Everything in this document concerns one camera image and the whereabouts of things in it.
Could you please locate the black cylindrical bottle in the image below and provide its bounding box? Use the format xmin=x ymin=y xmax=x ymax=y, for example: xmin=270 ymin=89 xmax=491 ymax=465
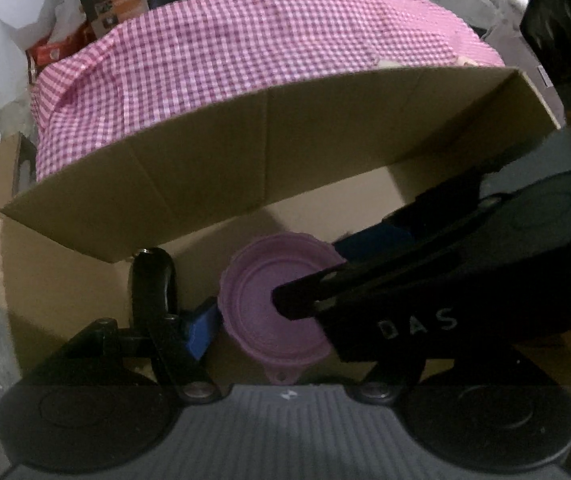
xmin=130 ymin=247 xmax=179 ymax=334

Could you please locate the purple plastic lid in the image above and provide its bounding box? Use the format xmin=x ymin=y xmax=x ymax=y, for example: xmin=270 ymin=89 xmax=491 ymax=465
xmin=216 ymin=231 xmax=349 ymax=386

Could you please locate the brown cardboard box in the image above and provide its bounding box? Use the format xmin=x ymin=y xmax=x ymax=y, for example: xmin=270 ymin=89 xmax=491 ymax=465
xmin=0 ymin=67 xmax=559 ymax=375

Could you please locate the pink checkered tablecloth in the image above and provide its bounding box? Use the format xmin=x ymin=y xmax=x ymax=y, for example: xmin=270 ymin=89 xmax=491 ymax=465
xmin=31 ymin=0 xmax=502 ymax=179

